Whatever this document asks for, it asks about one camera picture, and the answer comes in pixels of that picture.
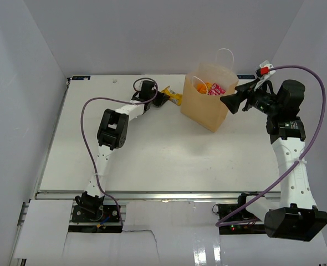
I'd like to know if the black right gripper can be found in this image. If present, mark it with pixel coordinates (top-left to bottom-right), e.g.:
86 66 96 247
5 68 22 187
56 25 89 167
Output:
221 78 281 116

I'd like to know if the yellow snack bar wrapper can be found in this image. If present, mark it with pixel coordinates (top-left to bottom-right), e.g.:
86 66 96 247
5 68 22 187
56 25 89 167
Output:
161 86 182 106

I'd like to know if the pink red snack packet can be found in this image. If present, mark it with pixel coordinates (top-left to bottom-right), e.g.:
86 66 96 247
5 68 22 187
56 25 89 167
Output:
207 83 226 96

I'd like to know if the orange yellow snack bag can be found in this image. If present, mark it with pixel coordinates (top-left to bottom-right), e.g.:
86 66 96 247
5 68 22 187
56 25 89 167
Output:
196 83 208 94

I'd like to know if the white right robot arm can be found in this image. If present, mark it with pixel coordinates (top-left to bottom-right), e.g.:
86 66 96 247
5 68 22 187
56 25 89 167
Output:
218 80 327 242

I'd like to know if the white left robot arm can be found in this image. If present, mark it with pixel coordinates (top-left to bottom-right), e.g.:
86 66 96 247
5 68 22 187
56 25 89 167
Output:
75 78 168 222

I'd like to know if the brown paper bag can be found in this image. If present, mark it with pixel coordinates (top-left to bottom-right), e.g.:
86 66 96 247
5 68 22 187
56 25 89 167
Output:
181 48 238 132

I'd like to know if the right blue corner label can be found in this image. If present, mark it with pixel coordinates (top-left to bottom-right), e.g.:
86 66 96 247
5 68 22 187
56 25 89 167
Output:
237 75 255 80

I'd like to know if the blue corner label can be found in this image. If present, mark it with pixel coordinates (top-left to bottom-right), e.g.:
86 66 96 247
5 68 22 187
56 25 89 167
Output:
237 75 255 80
71 75 91 80

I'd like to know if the left blue corner label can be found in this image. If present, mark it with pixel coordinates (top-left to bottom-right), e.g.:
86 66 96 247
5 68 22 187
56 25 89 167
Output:
71 75 91 80

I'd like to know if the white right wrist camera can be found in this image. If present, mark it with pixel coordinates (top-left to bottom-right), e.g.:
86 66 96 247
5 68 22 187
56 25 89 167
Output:
255 60 276 88

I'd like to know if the aluminium table frame rail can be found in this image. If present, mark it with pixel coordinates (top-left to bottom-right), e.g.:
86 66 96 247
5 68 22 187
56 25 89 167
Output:
35 190 280 201

